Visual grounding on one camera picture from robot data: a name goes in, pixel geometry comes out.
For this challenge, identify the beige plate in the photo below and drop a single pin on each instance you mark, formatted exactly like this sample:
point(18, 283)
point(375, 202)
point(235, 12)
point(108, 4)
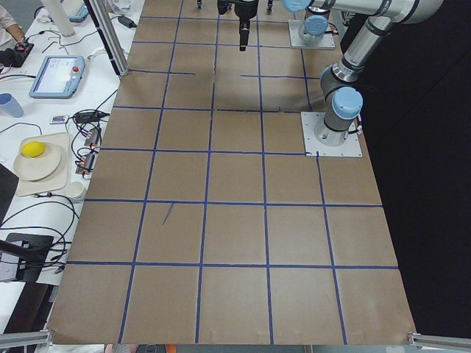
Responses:
point(35, 168)

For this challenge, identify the small circuit board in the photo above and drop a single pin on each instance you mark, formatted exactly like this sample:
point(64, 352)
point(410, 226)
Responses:
point(85, 164)
point(94, 137)

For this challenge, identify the black power adapter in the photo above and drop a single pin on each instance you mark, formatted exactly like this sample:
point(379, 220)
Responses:
point(127, 22)
point(89, 116)

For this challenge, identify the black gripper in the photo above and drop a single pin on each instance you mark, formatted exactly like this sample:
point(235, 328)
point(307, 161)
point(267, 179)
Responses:
point(244, 10)

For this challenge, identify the aluminium frame post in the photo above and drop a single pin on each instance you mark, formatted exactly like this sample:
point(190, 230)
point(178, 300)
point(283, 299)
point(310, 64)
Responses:
point(101, 19)

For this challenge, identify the teach pendant tablet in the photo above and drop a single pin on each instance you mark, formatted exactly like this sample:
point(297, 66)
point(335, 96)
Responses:
point(58, 77)

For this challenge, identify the yellow lemon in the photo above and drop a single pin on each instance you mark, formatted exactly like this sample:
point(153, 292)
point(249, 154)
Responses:
point(33, 149)

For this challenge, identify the white paper cup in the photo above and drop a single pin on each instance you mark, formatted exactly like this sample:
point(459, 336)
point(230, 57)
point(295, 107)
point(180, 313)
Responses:
point(76, 191)

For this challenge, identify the beige tray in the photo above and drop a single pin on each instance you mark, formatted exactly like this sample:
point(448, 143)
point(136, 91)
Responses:
point(59, 178)

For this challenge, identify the blue plastic cup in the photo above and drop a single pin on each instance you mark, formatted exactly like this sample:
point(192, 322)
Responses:
point(10, 105)

